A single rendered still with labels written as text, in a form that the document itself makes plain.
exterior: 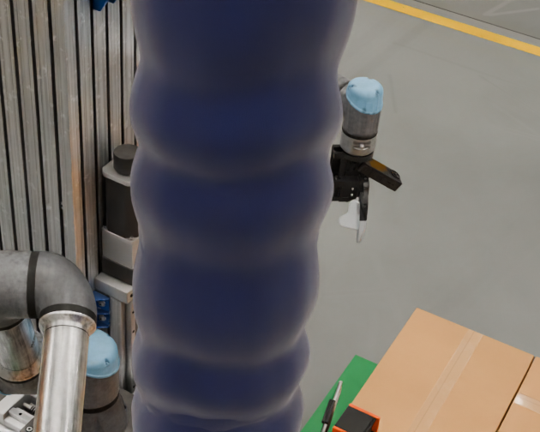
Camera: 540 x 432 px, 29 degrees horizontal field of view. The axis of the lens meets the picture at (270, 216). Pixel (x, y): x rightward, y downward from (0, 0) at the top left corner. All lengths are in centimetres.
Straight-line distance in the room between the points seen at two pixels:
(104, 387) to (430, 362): 134
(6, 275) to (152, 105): 77
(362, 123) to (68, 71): 60
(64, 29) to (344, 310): 246
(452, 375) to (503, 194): 189
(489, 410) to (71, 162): 157
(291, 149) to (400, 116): 434
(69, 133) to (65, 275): 39
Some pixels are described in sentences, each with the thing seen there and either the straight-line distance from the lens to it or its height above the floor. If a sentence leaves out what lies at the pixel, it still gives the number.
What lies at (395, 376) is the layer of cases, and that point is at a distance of 322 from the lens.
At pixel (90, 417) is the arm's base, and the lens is 228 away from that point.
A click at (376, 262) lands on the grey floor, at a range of 446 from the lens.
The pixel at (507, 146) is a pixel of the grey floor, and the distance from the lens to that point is 536.
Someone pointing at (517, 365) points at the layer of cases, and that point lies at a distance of 335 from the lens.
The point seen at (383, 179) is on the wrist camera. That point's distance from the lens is 229.
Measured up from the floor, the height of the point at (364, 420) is 110.
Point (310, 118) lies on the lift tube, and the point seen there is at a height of 223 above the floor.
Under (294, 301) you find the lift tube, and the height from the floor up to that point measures 198.
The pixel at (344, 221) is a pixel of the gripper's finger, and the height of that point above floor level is 143.
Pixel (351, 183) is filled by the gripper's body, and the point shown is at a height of 151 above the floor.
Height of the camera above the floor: 281
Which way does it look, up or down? 37 degrees down
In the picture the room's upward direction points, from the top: 5 degrees clockwise
